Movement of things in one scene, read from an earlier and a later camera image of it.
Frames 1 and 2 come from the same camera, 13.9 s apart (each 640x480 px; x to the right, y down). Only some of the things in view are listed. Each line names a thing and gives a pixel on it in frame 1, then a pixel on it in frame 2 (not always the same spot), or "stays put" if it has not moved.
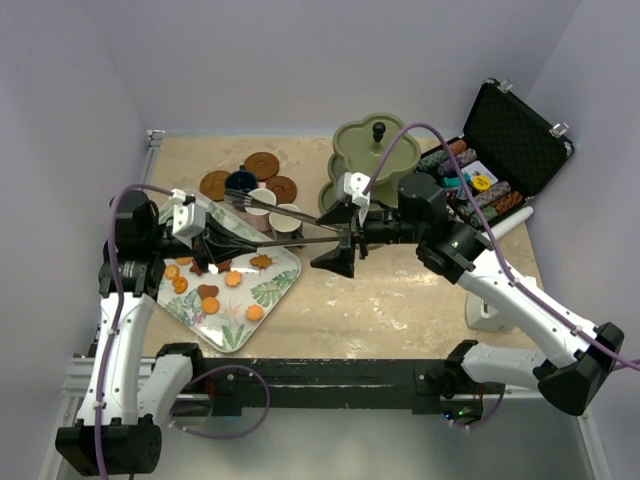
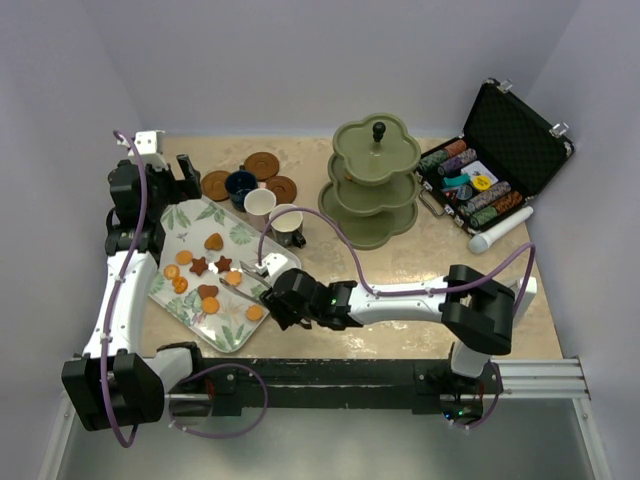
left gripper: [221, 244] to [183, 189]
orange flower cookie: [233, 278] stays put
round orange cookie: [210, 305] stays put
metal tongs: [251, 201] to [245, 293]
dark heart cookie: [207, 291] stays put
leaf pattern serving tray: [224, 307] stays put
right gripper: [342, 213] to [278, 310]
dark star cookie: [224, 266] stays put
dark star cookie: [195, 268] stays put
